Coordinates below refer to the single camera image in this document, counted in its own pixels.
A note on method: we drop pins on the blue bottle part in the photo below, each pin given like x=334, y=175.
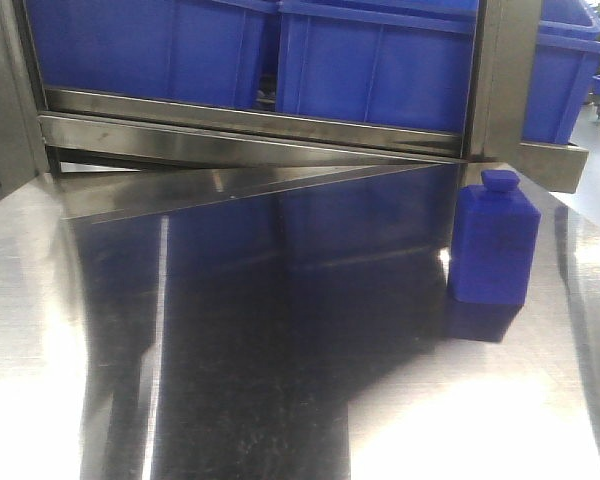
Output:
x=493, y=241

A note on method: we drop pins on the blue bin middle on shelf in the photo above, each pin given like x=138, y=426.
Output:
x=389, y=63

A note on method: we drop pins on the blue bin on shelf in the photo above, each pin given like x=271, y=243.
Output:
x=389, y=63
x=567, y=56
x=203, y=52

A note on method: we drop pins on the blue bin left on shelf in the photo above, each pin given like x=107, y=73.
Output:
x=203, y=52

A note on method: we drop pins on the blue bin right on shelf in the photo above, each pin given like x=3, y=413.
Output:
x=567, y=56

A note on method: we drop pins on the steel shelf frame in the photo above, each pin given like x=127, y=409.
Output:
x=36, y=122

